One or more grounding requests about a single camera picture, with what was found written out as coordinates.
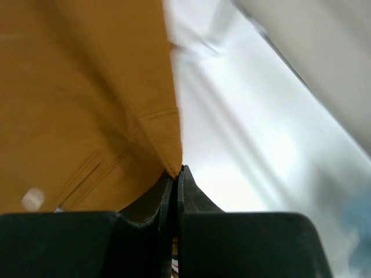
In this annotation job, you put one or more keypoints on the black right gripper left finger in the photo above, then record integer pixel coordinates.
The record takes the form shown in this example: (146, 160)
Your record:
(134, 242)

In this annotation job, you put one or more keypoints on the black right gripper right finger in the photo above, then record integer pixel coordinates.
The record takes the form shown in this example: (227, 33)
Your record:
(214, 243)

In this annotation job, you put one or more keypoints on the brown trousers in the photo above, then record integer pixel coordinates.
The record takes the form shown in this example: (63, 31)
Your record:
(89, 119)

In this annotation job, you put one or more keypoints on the light blue towel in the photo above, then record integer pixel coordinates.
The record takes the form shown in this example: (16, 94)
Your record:
(356, 220)

